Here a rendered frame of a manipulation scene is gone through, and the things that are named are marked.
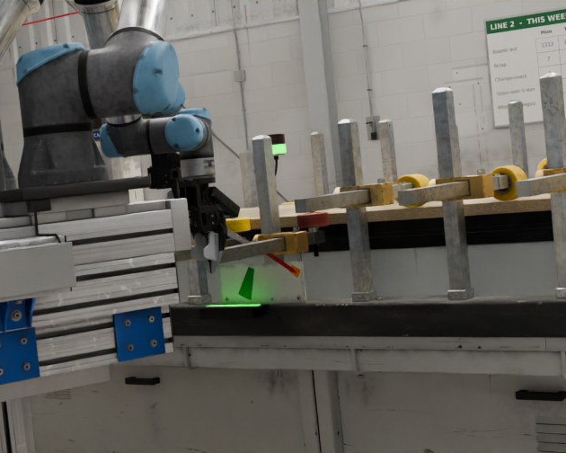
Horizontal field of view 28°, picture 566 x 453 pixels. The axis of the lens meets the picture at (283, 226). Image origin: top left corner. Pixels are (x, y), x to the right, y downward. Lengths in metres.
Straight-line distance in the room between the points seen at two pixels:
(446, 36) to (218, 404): 7.22
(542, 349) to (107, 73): 1.13
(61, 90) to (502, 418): 1.43
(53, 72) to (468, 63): 8.32
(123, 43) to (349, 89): 8.64
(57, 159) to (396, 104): 8.53
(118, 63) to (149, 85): 0.06
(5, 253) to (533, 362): 1.24
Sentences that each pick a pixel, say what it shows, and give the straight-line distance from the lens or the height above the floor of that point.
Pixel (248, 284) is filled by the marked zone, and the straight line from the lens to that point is 2.81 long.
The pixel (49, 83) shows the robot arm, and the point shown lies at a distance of 1.90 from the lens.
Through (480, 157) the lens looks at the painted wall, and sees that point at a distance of 10.04.
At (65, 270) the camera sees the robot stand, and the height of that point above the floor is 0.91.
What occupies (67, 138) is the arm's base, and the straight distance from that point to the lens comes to 1.90.
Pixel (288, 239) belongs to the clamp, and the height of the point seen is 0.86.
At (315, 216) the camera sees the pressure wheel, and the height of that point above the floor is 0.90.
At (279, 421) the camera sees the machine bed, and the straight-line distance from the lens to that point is 3.16.
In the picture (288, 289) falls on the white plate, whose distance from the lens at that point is 2.74.
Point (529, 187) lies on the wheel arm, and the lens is 2.13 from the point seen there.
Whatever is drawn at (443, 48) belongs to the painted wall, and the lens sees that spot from 10.16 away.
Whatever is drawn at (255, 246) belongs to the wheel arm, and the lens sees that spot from 2.63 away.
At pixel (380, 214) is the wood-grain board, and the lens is 2.80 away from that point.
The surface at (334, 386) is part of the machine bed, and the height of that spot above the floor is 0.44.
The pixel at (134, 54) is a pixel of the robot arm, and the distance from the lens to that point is 1.88.
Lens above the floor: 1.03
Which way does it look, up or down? 3 degrees down
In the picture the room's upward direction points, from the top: 6 degrees counter-clockwise
